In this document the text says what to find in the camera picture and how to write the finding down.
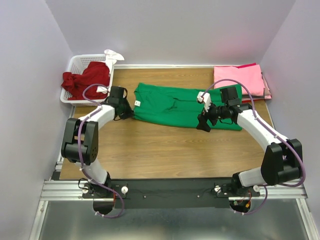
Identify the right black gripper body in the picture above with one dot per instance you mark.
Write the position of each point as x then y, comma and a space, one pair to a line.
215, 112

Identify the green t shirt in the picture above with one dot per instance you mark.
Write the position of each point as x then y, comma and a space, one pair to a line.
168, 106

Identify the dark red t shirt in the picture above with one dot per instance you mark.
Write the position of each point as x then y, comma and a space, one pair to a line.
96, 73

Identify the white t shirt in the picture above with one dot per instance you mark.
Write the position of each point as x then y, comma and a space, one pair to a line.
111, 58

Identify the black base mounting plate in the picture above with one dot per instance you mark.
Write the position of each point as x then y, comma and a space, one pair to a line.
168, 193

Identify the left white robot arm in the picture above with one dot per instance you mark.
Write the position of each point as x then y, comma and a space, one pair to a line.
80, 144

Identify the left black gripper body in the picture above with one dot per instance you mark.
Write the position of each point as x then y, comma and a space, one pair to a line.
126, 111

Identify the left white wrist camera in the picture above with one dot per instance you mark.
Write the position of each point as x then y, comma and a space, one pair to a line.
205, 99

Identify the folded shirts stack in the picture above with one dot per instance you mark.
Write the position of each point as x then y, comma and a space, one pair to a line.
266, 92

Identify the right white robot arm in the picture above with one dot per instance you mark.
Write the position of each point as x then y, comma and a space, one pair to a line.
283, 157

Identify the white plastic laundry basket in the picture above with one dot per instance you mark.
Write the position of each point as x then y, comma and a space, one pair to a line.
77, 65

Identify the aluminium frame rail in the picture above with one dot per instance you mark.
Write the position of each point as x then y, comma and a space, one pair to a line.
139, 150

